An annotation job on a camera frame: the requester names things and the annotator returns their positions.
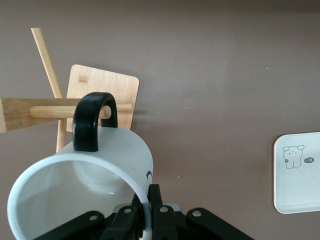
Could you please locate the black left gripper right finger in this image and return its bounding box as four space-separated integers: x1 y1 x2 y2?
147 184 253 240

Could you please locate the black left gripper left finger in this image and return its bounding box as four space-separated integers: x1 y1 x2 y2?
37 193 145 240

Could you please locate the white smiley mug black handle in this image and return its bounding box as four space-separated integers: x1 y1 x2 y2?
6 91 154 240

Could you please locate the wooden cup hanging rack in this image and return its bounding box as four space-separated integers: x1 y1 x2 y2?
0 27 140 153

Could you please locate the cream rabbit print tray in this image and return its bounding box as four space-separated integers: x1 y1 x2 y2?
272 131 320 215

